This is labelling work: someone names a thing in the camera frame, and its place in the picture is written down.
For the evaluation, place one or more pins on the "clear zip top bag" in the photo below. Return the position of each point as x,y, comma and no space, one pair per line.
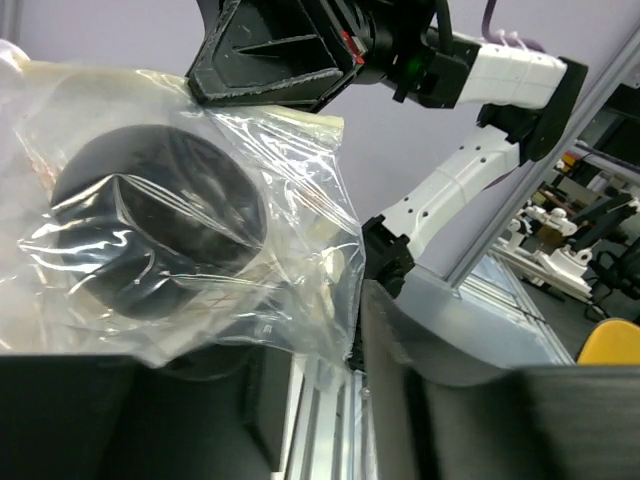
299,294

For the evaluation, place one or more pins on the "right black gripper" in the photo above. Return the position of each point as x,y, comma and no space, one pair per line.
302,54

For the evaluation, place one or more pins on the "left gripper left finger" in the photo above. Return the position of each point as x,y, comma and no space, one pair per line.
218,413

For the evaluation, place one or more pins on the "right aluminium frame post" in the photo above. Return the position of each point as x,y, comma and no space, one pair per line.
479,224

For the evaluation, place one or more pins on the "black fake food piece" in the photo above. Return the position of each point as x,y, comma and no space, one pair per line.
148,213

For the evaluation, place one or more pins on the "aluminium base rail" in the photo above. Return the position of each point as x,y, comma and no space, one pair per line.
329,430

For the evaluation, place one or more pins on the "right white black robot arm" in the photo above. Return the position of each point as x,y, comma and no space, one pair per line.
526,98

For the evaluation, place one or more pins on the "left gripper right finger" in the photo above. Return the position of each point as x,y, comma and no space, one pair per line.
440,412

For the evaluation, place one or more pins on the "yellow chair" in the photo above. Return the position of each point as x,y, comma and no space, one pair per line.
613,341

